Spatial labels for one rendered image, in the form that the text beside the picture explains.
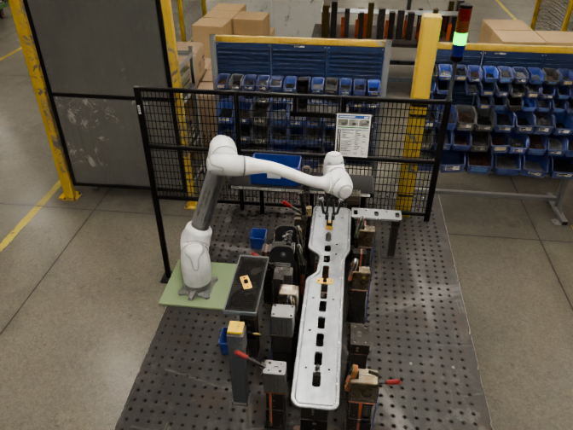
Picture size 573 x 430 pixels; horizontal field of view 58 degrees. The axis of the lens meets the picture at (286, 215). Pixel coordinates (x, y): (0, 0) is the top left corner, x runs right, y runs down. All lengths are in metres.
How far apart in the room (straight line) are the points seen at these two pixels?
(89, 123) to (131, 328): 1.93
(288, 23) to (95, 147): 4.95
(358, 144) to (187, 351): 1.59
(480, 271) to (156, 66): 3.05
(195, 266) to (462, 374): 1.43
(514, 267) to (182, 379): 2.92
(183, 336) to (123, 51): 2.53
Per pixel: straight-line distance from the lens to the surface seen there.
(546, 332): 4.10
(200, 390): 2.53
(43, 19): 4.73
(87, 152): 5.06
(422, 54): 3.12
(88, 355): 3.78
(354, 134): 3.24
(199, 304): 2.89
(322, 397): 2.11
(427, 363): 2.68
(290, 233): 2.55
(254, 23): 6.91
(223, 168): 2.56
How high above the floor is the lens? 2.70
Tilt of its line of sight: 35 degrees down
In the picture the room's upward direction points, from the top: straight up
